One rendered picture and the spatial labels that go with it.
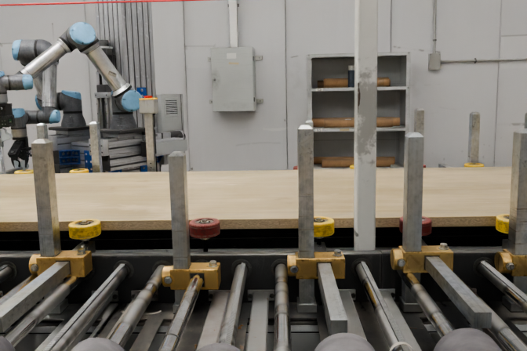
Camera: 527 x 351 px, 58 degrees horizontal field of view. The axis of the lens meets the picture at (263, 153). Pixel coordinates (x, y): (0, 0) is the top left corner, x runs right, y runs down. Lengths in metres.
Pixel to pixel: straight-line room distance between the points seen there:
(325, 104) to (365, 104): 3.49
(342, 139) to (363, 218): 3.50
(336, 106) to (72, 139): 2.55
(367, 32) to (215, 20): 3.69
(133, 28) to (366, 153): 2.20
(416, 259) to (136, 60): 2.36
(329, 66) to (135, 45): 2.17
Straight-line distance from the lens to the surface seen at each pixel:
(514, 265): 1.27
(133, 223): 1.36
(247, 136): 4.76
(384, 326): 0.96
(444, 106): 4.89
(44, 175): 1.22
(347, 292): 1.25
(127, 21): 3.13
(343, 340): 0.81
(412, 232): 1.17
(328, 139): 4.73
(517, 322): 1.30
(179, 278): 1.18
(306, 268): 1.15
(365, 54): 1.21
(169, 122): 3.25
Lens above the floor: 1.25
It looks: 8 degrees down
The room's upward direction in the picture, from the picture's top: 1 degrees counter-clockwise
